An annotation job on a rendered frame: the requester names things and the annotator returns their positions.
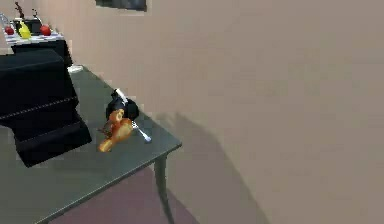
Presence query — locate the grey-green table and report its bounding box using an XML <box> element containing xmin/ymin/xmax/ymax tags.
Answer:
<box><xmin>0</xmin><ymin>65</ymin><xmax>183</xmax><ymax>224</ymax></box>

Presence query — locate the clear glass bottle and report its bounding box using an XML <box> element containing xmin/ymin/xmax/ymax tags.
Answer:
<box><xmin>0</xmin><ymin>12</ymin><xmax>11</xmax><ymax>31</ymax></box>

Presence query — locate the silver spoon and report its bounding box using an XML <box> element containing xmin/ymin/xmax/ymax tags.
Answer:
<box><xmin>131</xmin><ymin>121</ymin><xmax>152</xmax><ymax>143</ymax></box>

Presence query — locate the black cabinet with checkered top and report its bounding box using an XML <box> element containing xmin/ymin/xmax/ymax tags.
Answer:
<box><xmin>3</xmin><ymin>30</ymin><xmax>74</xmax><ymax>68</ymax></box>

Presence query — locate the white dish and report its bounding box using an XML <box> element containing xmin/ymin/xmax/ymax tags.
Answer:
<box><xmin>66</xmin><ymin>64</ymin><xmax>84</xmax><ymax>74</ymax></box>

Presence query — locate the black frying pan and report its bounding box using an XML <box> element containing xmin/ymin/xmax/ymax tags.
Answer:
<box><xmin>105</xmin><ymin>88</ymin><xmax>140</xmax><ymax>122</ymax></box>

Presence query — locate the yellow bottle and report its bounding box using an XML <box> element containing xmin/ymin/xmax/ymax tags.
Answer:
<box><xmin>18</xmin><ymin>21</ymin><xmax>32</xmax><ymax>40</ymax></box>

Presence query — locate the dark framed picture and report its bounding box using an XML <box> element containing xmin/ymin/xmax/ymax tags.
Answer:
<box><xmin>95</xmin><ymin>0</ymin><xmax>148</xmax><ymax>13</ymax></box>

